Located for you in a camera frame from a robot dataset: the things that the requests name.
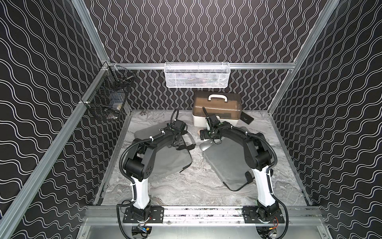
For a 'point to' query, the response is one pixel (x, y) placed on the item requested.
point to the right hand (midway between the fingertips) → (207, 135)
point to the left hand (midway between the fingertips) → (175, 139)
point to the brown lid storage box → (226, 105)
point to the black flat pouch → (246, 118)
